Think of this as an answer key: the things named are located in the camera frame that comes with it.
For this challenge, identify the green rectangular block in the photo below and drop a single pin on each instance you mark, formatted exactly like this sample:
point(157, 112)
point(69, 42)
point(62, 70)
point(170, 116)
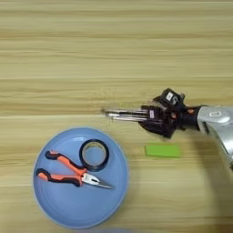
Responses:
point(162, 151)

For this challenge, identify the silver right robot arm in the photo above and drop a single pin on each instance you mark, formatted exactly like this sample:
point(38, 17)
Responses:
point(218, 121)

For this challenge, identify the black hex key set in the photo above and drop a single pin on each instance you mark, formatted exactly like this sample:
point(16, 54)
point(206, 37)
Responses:
point(127, 115)

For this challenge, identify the black tape roll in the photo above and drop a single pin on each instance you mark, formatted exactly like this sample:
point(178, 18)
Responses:
point(83, 162)

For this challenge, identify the blue round plate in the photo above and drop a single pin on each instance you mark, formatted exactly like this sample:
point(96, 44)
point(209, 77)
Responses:
point(75, 209)

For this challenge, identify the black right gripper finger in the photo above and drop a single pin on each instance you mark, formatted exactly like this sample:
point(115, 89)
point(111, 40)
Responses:
point(160, 130)
point(157, 100)

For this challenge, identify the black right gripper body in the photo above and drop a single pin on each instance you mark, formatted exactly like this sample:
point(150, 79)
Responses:
point(188, 118)

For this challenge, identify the orange black needle-nose pliers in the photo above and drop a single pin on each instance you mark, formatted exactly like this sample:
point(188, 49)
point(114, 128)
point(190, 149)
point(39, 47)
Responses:
point(71, 165)

